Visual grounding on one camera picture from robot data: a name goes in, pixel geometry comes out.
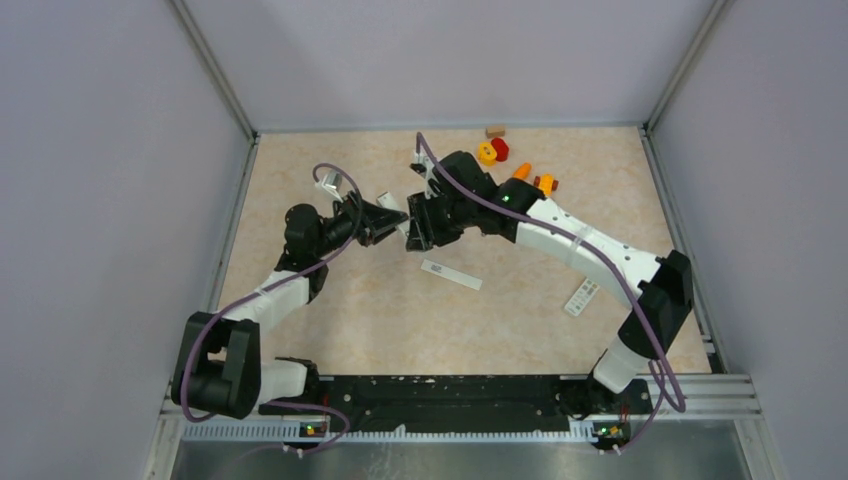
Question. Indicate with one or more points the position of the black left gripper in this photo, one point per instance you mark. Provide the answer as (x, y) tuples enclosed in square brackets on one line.
[(371, 222)]

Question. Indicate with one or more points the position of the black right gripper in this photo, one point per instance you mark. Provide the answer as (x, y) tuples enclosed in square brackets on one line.
[(421, 209)]

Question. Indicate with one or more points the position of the white remote battery cover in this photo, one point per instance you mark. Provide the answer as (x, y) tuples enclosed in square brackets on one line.
[(451, 274)]

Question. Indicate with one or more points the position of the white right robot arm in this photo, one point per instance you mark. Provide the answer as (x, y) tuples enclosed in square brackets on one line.
[(658, 290)]

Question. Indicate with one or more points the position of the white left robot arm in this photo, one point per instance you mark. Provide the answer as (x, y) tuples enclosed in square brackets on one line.
[(219, 369)]

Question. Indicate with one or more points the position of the small white remote control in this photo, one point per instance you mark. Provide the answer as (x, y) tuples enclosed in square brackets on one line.
[(581, 298)]

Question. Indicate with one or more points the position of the yellow round toy block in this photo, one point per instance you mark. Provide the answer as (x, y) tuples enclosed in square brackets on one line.
[(487, 154)]

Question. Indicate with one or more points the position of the red round toy block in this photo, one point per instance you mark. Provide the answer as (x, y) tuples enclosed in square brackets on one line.
[(501, 148)]

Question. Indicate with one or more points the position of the orange toy microphone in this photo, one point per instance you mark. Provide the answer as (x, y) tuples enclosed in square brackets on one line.
[(523, 171)]

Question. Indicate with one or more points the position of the small wooden block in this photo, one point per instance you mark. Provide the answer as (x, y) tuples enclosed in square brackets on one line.
[(495, 131)]

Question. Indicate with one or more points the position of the yellow toy car red wheels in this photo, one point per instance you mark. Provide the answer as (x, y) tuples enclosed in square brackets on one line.
[(546, 183)]

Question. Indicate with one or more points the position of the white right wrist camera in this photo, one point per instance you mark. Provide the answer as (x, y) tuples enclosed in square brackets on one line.
[(423, 166)]

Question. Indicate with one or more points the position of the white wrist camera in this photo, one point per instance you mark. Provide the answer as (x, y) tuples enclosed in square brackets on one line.
[(330, 184), (423, 166)]

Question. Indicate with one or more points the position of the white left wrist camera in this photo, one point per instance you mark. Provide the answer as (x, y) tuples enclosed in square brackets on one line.
[(330, 184)]

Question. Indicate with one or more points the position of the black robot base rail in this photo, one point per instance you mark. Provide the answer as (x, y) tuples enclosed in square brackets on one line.
[(475, 404)]

